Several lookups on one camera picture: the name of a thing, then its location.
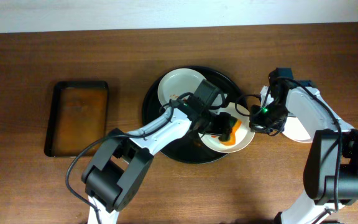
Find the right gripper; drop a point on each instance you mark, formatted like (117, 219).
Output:
(258, 121)

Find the black rectangular water tray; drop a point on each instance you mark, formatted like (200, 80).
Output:
(77, 116)

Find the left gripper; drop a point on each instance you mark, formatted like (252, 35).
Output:
(221, 125)

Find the white plate with sauce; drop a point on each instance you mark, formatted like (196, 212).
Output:
(293, 129)

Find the grey-white plate with sauce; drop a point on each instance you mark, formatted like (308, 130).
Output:
(178, 82)

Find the orange green scrub sponge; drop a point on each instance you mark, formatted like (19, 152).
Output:
(232, 127)

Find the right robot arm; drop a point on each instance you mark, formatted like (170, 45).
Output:
(330, 177)

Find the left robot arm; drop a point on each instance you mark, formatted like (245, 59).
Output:
(119, 166)

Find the round black serving tray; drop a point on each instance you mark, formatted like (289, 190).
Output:
(190, 149)

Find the cream plate with sauce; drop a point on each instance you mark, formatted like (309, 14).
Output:
(243, 135)

